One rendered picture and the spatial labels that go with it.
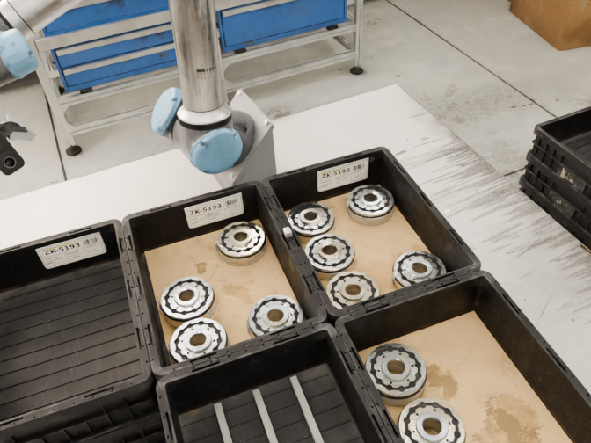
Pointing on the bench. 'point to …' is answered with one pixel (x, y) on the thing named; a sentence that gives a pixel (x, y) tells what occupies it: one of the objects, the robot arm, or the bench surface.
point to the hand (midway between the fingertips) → (5, 157)
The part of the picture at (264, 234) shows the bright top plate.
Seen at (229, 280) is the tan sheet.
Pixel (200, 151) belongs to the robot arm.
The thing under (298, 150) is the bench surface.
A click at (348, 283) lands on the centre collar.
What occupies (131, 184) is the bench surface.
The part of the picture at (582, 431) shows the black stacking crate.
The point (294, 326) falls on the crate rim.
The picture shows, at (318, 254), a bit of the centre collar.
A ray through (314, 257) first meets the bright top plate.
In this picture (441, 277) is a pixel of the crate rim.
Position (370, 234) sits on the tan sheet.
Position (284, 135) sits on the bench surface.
